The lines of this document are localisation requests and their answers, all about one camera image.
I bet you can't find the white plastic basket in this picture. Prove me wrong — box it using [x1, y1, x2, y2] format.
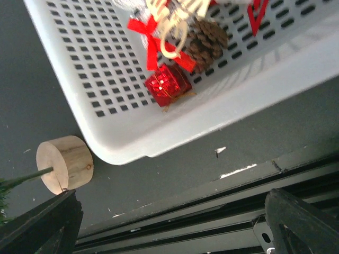
[25, 1, 338, 165]

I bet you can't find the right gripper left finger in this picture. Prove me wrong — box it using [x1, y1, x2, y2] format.
[1, 190, 84, 253]

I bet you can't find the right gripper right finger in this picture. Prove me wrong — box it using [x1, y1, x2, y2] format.
[265, 189, 338, 253]

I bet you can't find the red star ornament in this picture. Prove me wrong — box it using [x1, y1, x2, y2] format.
[247, 0, 269, 37]

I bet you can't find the brown pine cone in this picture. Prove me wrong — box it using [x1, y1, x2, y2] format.
[186, 19, 228, 74]

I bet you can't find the small green christmas tree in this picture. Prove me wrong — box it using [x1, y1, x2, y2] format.
[0, 135, 94, 225]

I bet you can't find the red gift box ornament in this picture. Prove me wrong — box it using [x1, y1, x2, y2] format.
[145, 63, 192, 107]

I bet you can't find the red ribbon bow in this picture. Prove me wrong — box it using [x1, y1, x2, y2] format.
[127, 15, 197, 72]

